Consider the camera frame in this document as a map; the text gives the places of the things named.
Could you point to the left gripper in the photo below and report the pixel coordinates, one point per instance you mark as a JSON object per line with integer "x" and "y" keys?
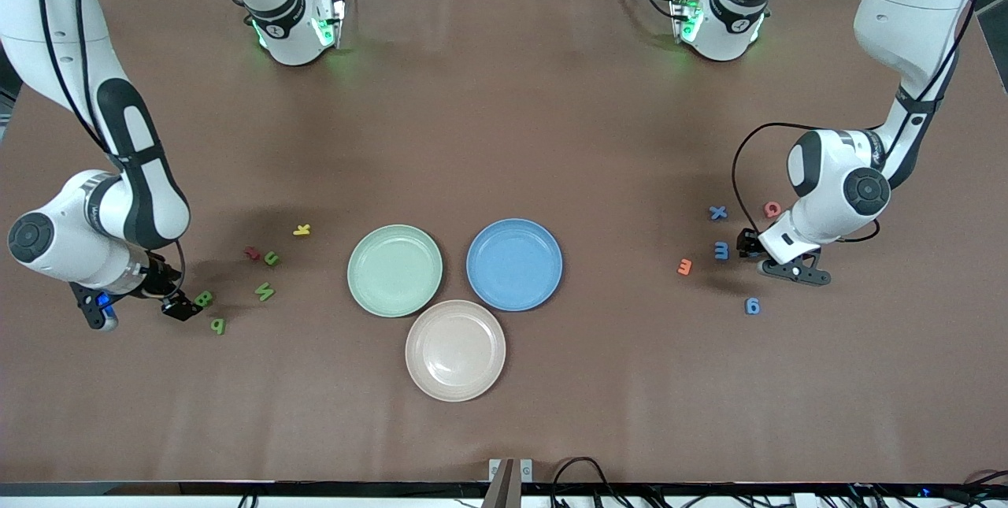
{"x": 747, "y": 242}

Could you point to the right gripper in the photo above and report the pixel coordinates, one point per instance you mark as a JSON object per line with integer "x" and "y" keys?
{"x": 163, "y": 285}

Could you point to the green letter B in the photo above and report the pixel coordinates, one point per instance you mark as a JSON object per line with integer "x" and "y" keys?
{"x": 204, "y": 299}

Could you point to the blue letter E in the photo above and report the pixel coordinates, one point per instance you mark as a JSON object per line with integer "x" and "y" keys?
{"x": 721, "y": 250}

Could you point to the green lowercase letter p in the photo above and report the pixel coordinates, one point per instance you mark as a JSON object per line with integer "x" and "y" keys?
{"x": 218, "y": 326}

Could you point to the blue letter X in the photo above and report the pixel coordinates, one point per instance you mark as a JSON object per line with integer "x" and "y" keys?
{"x": 717, "y": 213}

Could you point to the blue lowercase letter g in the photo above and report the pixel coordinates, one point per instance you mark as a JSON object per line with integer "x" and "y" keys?
{"x": 748, "y": 305}

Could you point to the green letter N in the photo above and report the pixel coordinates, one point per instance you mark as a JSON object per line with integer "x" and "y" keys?
{"x": 264, "y": 291}

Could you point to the green letter U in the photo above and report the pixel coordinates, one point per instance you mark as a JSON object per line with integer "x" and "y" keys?
{"x": 268, "y": 258}

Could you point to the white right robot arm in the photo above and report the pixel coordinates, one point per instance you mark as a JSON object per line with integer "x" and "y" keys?
{"x": 71, "y": 240}

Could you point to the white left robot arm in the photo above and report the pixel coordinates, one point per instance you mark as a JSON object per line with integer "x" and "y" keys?
{"x": 835, "y": 169}

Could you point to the pink letter Q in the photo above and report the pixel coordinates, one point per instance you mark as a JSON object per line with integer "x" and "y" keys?
{"x": 766, "y": 210}

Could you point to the orange letter E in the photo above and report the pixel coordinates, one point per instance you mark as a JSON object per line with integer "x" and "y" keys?
{"x": 684, "y": 266}

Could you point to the pinkish red letter I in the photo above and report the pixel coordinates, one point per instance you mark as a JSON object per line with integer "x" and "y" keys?
{"x": 252, "y": 253}

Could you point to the yellow letter K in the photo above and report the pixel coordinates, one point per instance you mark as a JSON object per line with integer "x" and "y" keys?
{"x": 302, "y": 230}

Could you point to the black table edge strip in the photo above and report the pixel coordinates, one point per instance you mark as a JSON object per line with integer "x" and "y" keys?
{"x": 236, "y": 487}

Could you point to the pale green plate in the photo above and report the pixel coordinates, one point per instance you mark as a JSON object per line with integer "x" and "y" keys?
{"x": 394, "y": 271}

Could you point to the blue plate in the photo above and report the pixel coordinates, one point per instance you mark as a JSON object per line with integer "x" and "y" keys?
{"x": 514, "y": 265}

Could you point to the pale beige plate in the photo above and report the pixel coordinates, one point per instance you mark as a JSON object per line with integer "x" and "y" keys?
{"x": 455, "y": 350}

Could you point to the grey metal bracket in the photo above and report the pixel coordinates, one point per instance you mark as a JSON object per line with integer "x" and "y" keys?
{"x": 504, "y": 484}

